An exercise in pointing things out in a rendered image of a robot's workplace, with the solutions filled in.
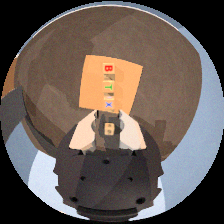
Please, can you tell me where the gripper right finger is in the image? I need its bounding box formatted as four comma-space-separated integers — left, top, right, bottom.
119, 109, 164, 177

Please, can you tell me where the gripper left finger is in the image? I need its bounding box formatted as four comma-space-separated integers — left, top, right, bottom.
53, 109, 99, 175

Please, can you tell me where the orange square mat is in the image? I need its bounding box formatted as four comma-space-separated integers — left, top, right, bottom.
79, 55, 143, 115

